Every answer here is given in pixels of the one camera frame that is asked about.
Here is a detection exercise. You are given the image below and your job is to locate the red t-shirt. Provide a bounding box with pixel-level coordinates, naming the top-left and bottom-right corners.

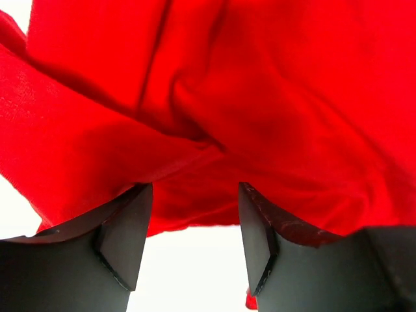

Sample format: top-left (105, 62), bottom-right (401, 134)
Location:
top-left (1, 1), bottom-right (415, 236)

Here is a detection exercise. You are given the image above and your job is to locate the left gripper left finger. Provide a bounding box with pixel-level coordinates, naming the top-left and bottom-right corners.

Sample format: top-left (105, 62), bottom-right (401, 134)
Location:
top-left (1, 185), bottom-right (153, 311)

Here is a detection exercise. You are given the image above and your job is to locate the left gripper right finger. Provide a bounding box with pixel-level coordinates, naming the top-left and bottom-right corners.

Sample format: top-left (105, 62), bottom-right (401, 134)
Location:
top-left (239, 183), bottom-right (415, 311)

